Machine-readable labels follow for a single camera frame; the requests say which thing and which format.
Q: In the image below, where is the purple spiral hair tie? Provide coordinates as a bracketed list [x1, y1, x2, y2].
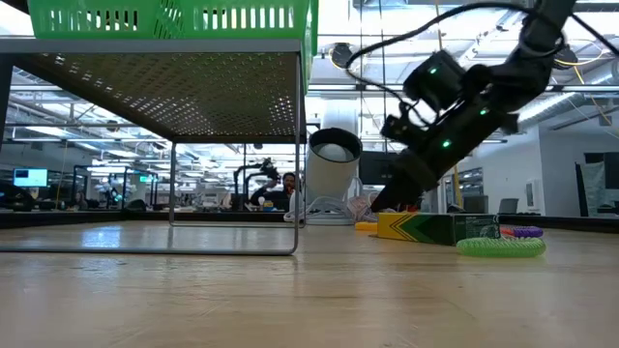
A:
[512, 225, 545, 239]

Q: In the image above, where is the lit computer monitor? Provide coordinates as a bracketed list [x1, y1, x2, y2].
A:
[13, 167, 49, 189]

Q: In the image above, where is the black hanging cable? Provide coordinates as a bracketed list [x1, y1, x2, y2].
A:
[378, 0, 388, 88]

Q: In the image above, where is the green spiral hair tie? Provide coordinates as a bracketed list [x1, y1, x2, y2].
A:
[456, 236, 547, 259]

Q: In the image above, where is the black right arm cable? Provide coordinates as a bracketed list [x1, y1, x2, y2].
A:
[343, 1, 619, 130]

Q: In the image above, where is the white wall device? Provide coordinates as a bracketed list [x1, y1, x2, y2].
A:
[525, 179, 541, 209]

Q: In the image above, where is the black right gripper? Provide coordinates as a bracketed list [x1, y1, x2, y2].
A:
[369, 91, 509, 214]

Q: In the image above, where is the green plastic organizer tray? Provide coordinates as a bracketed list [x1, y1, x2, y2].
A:
[0, 37, 309, 256]

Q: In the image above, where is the person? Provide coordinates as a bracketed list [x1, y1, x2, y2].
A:
[249, 171, 299, 213]

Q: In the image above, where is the green plastic basket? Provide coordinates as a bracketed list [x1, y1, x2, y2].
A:
[186, 0, 321, 93]
[27, 0, 190, 41]

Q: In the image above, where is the black aluminium table frame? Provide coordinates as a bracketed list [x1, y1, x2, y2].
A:
[0, 208, 619, 236]

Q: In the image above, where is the yellow green crayon box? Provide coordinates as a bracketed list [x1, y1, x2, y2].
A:
[376, 211, 502, 247]

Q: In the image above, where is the white coiled lamp cable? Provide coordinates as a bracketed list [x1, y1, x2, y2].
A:
[283, 176, 383, 224]

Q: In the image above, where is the silver ceiling duct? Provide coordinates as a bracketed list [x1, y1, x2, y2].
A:
[516, 86, 619, 125]

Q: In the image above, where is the black computer case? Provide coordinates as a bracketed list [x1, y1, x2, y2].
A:
[358, 151, 402, 188]

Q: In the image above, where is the black ceiling cable reel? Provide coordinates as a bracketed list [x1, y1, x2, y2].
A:
[553, 45, 579, 72]
[331, 42, 357, 70]

